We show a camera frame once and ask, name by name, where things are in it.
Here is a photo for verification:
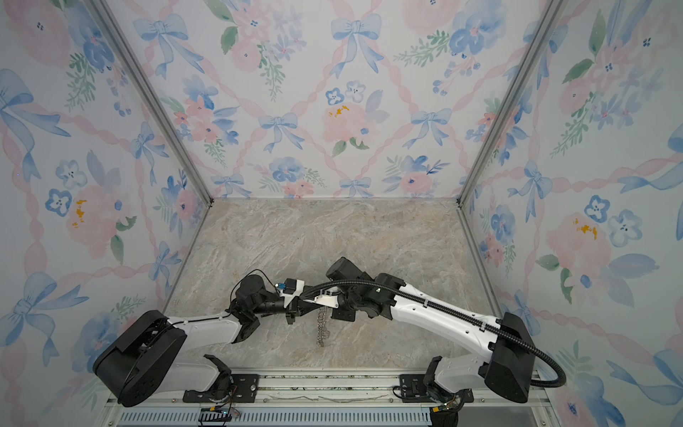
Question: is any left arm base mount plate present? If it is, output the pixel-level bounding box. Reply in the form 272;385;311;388
182;354;261;404

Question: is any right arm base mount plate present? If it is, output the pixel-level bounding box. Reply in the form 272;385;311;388
392;356;474;405

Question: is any aluminium corner post right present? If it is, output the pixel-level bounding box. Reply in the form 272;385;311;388
457;0;566;209

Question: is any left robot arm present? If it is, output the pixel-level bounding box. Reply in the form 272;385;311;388
92;273;318;407

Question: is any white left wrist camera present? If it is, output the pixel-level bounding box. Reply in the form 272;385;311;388
276;279;305;309

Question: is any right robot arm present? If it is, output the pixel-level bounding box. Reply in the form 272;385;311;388
300;257;535;403

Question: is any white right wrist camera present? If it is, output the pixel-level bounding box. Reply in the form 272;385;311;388
311;286;345;309

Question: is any aluminium corner post left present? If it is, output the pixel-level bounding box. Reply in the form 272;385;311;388
85;0;213;206

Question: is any aluminium corner post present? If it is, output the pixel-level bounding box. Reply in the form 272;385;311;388
457;0;566;209
85;0;213;206

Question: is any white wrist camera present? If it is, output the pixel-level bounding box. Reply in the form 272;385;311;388
311;286;345;309
276;279;305;309

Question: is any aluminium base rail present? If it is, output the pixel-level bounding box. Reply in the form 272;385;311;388
96;368;560;426

